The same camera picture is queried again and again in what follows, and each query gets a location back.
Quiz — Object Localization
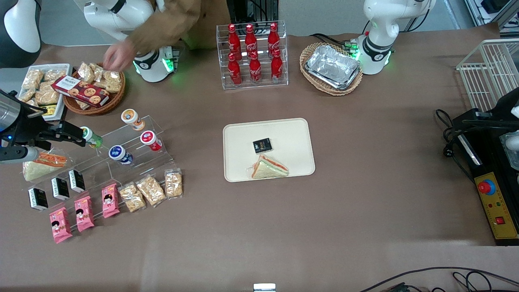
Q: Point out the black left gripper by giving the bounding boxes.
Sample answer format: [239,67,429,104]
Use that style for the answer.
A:
[462,87,519,132]

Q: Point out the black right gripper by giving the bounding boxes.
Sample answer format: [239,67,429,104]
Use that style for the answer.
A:
[12,105,87,148]

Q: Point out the green gum bottle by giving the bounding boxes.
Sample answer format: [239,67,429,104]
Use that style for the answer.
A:
[80,126,104,149]

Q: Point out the brown sleeved forearm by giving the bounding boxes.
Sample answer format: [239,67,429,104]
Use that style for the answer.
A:
[128,0,203,55]

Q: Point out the blue gum bottle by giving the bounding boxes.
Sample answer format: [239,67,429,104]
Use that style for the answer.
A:
[109,145,133,165]

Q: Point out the orange gum bottle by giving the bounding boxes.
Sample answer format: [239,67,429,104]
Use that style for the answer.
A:
[121,109,146,131]

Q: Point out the white rectangular tray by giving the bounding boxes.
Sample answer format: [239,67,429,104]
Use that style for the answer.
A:
[18,64,73,121]

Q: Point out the red gum bottle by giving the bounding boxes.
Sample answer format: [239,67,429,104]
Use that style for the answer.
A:
[140,130,163,152]

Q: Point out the aluminium foil tray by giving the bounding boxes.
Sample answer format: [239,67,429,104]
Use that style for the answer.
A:
[306,45,360,88]
[305,65,362,91]

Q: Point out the beige plastic tray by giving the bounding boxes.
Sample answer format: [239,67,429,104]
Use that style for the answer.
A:
[223,118,316,183]

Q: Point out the person's bare hand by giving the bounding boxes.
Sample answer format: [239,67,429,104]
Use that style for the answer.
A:
[103,38,137,73]

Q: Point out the red cookie box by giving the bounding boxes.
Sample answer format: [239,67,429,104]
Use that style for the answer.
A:
[51,75,110,108]

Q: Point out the wrapped triangle sandwich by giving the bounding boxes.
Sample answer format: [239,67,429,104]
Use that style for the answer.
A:
[22,151,69,182]
[247,154,290,180]

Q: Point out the black and white box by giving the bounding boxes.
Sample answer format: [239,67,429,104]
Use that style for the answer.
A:
[51,177,70,201]
[68,169,86,193]
[28,187,49,212]

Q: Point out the dark brown wicker basket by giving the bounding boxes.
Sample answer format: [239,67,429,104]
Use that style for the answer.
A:
[63,62,126,116]

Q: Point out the clear acrylic tiered stand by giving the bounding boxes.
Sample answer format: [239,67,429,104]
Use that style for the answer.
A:
[20,115,184,228]

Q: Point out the pink snack pack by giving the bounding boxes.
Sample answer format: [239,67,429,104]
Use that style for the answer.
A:
[74,195,95,232]
[101,183,120,219]
[49,207,73,244]

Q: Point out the clear peanut brittle bag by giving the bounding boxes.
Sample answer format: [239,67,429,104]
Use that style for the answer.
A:
[118,182,146,213]
[164,168,183,199]
[135,174,167,208]

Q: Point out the black yellow control box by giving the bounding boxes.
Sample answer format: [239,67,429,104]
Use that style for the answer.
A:
[452,109,519,247]

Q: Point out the clear acrylic bottle rack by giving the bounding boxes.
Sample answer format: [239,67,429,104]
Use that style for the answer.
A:
[216,20,289,90]

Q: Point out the red cola bottle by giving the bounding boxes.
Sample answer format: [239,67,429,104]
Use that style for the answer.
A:
[227,53,243,87]
[270,49,284,83]
[244,24,258,60]
[227,24,242,61]
[248,51,262,84]
[267,22,280,57]

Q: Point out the small black snack packet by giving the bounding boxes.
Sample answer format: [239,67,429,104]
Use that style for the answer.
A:
[253,138,273,155]

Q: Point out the light tan wicker basket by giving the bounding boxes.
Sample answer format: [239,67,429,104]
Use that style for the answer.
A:
[300,42,363,97]

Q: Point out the black equipment rack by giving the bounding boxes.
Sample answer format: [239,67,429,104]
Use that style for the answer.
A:
[227,0,279,25]

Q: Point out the white wire basket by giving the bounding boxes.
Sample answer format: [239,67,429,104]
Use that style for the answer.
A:
[456,39,519,112]

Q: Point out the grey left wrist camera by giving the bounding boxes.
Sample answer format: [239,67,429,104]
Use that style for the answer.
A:
[501,133,519,171]

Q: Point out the black power cable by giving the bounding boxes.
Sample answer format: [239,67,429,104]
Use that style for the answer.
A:
[435,109,476,184]

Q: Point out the metal shelf frame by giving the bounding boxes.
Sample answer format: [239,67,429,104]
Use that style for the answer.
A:
[464,0,519,30]

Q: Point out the long black cable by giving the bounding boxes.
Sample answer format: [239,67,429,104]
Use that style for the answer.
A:
[360,266,519,292]

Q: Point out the coiled black cable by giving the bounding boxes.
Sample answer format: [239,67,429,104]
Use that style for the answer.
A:
[453,271,519,292]

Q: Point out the black base cables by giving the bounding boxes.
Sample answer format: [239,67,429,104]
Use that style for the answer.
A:
[310,33,358,52]

